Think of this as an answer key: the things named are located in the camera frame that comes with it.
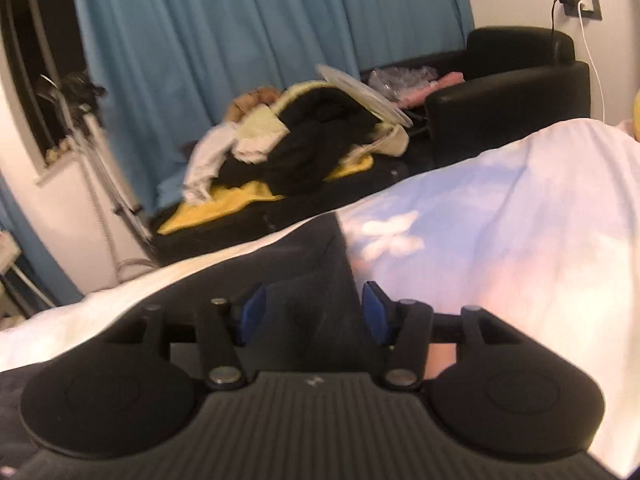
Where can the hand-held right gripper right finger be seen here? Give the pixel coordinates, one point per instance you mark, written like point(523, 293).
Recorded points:
point(375, 310)

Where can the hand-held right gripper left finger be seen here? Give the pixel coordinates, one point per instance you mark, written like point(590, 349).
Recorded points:
point(250, 315)

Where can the black pants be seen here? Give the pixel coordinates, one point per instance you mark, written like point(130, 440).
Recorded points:
point(300, 270)

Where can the yellow cloth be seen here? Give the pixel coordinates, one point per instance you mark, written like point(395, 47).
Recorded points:
point(225, 205)

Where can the white bed sheet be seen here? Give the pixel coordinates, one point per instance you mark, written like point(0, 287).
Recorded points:
point(500, 240)

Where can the grey white garment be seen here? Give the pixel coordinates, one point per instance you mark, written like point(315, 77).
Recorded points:
point(205, 160)

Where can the black garment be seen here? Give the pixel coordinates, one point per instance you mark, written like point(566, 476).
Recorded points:
point(310, 145)

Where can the pale green fluffy cloth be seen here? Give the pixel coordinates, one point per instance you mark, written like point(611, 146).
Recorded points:
point(260, 127)

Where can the brown cloth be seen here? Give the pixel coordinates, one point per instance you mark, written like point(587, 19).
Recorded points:
point(255, 97)

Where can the clear plastic lid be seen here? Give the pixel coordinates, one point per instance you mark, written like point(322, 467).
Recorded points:
point(360, 90)

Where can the clear plastic bag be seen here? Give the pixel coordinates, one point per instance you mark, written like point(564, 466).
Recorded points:
point(400, 80)

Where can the narrow blue curtain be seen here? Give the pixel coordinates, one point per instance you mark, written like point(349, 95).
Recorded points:
point(30, 240)

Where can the pink cloth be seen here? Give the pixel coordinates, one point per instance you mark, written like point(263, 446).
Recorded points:
point(450, 80)

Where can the white side table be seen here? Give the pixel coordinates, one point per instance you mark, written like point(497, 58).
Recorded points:
point(10, 247)

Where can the cloth on windowsill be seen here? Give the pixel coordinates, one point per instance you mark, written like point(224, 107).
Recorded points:
point(60, 152)

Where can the black sofa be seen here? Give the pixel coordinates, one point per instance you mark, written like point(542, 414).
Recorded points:
point(510, 95)

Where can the garment steamer stand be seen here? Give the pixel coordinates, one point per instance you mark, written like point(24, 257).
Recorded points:
point(75, 87)

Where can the wide blue curtain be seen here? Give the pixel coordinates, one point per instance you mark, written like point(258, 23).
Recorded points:
point(225, 25)

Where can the yellow round object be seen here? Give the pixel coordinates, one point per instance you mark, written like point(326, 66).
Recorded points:
point(636, 125)

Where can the dark window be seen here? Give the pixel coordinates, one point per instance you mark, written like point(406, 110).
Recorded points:
point(25, 60)

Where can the black double wall socket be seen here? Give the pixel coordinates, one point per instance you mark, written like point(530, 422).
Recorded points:
point(590, 7)

